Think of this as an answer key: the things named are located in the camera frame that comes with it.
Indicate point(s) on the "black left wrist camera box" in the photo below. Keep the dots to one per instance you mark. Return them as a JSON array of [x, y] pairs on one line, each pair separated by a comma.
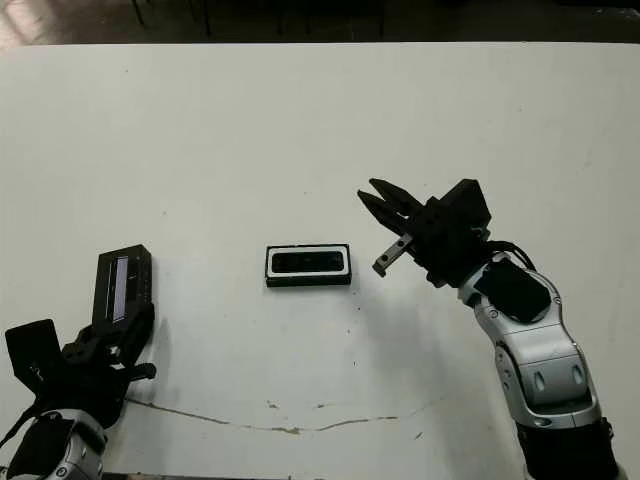
[[32, 355]]

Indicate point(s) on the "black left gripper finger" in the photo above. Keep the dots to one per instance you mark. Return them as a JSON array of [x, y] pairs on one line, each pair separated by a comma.
[[84, 341], [140, 330]]

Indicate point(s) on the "black box base white tray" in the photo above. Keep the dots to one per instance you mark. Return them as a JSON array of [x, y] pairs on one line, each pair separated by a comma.
[[307, 282]]

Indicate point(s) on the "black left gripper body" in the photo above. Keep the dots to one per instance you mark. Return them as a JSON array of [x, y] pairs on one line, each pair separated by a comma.
[[90, 390]]

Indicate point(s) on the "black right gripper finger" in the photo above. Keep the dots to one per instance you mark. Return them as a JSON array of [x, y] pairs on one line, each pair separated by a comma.
[[385, 216], [400, 197]]

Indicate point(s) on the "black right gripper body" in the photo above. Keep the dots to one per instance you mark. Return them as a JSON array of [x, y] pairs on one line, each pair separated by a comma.
[[440, 250]]

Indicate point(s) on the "glossy black box lid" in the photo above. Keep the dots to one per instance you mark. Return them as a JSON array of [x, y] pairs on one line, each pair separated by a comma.
[[135, 280]]

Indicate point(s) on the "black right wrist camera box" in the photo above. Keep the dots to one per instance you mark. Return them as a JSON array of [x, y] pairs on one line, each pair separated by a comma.
[[465, 205]]

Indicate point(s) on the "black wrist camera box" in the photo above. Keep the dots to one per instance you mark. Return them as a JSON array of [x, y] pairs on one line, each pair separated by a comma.
[[465, 205], [32, 355]]

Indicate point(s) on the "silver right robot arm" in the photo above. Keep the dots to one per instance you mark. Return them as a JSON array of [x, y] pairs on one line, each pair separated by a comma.
[[545, 360]]

